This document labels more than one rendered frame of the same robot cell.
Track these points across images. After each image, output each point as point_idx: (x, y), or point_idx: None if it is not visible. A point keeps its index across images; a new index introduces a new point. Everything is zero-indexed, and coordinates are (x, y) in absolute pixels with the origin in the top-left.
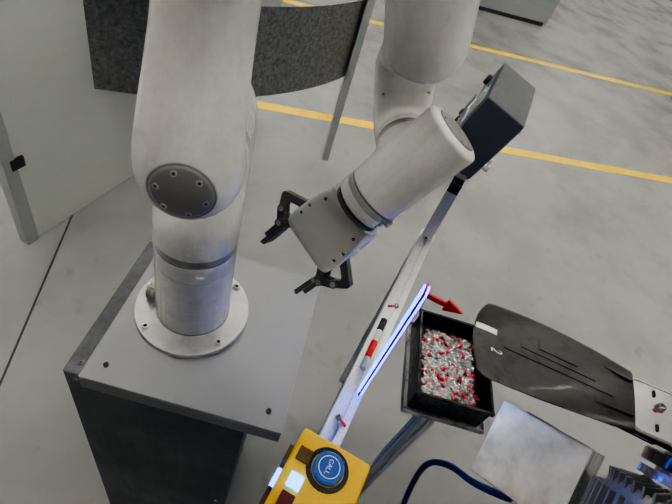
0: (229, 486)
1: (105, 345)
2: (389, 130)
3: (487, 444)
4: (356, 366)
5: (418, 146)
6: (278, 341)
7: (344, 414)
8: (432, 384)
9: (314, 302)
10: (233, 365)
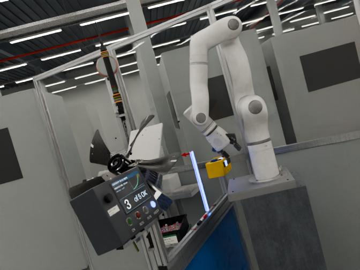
0: None
1: (285, 169)
2: None
3: (168, 197)
4: (209, 214)
5: None
6: (237, 184)
7: (212, 208)
8: (178, 225)
9: (227, 191)
10: (247, 178)
